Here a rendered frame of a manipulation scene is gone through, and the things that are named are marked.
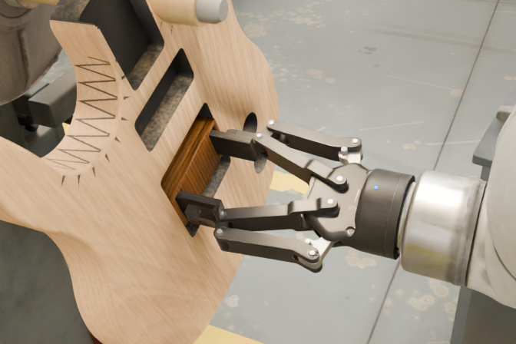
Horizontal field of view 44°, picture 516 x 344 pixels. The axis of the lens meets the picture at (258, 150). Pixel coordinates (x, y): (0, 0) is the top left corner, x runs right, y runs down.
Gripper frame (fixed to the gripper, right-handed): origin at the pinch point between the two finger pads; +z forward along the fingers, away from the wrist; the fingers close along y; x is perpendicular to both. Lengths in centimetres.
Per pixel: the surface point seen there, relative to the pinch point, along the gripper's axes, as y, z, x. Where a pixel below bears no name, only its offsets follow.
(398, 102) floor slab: 148, 23, -156
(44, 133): 11.5, 38.3, -18.5
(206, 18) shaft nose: 4.0, -3.3, 16.5
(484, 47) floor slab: 205, -2, -174
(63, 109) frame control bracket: 9.5, 27.9, -8.3
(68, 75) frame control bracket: 14.9, 30.3, -7.8
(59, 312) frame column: -7, 35, -42
